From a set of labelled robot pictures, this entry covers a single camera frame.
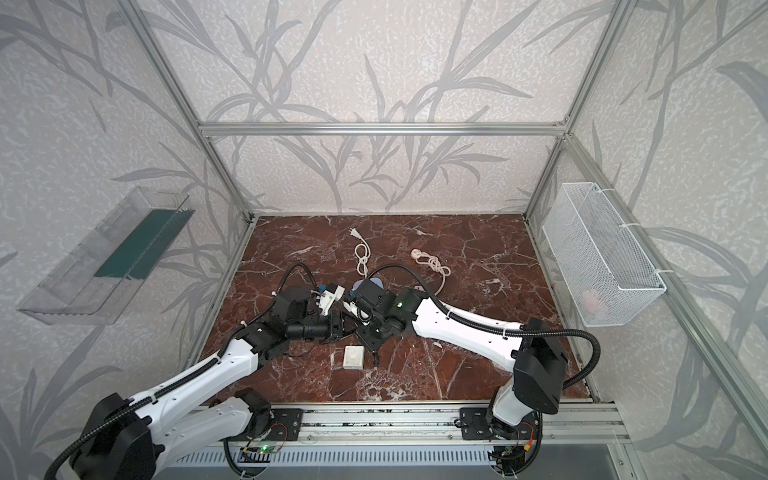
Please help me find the aluminium front rail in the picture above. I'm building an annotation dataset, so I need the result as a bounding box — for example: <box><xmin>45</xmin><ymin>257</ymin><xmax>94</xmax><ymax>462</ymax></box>
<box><xmin>143</xmin><ymin>401</ymin><xmax>637</xmax><ymax>448</ymax></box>

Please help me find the right base wiring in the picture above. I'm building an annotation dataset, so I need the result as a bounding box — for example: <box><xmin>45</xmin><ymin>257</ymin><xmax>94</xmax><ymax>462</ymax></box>
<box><xmin>487</xmin><ymin>431</ymin><xmax>544</xmax><ymax>478</ymax></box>

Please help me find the pink plug cable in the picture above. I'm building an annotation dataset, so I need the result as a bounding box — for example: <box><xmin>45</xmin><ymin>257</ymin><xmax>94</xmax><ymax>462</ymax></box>
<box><xmin>410</xmin><ymin>248</ymin><xmax>452</xmax><ymax>296</ymax></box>

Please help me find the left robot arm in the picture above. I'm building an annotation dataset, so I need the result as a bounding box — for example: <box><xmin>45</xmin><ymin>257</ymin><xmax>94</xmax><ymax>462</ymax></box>
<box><xmin>44</xmin><ymin>283</ymin><xmax>347</xmax><ymax>479</ymax></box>

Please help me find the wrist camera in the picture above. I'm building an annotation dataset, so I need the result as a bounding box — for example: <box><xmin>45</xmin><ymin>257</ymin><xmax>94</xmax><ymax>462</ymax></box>
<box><xmin>344</xmin><ymin>278</ymin><xmax>393</xmax><ymax>321</ymax></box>
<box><xmin>317</xmin><ymin>284</ymin><xmax>345</xmax><ymax>317</ymax></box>

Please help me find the white plug cable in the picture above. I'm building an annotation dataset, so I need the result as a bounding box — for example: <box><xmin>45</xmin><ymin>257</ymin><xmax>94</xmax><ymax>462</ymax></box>
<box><xmin>349</xmin><ymin>227</ymin><xmax>372</xmax><ymax>280</ymax></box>

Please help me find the electronics board with wires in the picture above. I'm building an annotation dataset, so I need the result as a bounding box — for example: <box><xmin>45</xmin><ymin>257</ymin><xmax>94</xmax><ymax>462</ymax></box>
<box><xmin>221</xmin><ymin>423</ymin><xmax>289</xmax><ymax>479</ymax></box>

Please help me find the white wire mesh basket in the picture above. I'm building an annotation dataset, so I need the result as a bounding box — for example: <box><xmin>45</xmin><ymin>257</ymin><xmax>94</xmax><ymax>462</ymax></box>
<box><xmin>543</xmin><ymin>182</ymin><xmax>667</xmax><ymax>327</ymax></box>

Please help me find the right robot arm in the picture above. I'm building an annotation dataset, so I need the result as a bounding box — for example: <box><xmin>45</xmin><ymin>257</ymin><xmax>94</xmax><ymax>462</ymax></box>
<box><xmin>344</xmin><ymin>263</ymin><xmax>602</xmax><ymax>439</ymax></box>

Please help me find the white charger adapter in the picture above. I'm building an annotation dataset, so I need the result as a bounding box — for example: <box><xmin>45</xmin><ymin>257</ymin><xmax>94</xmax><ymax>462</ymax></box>
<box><xmin>342</xmin><ymin>345</ymin><xmax>365</xmax><ymax>371</ymax></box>

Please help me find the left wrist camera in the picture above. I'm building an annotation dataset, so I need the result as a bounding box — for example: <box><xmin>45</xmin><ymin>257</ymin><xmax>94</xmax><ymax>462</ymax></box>
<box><xmin>317</xmin><ymin>284</ymin><xmax>345</xmax><ymax>317</ymax></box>

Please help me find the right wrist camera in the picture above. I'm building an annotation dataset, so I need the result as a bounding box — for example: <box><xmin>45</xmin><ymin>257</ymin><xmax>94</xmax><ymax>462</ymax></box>
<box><xmin>344</xmin><ymin>278</ymin><xmax>393</xmax><ymax>321</ymax></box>

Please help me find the clear plastic wall shelf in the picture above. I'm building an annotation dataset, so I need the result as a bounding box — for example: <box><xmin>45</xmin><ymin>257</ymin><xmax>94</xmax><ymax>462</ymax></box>
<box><xmin>17</xmin><ymin>187</ymin><xmax>195</xmax><ymax>325</ymax></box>

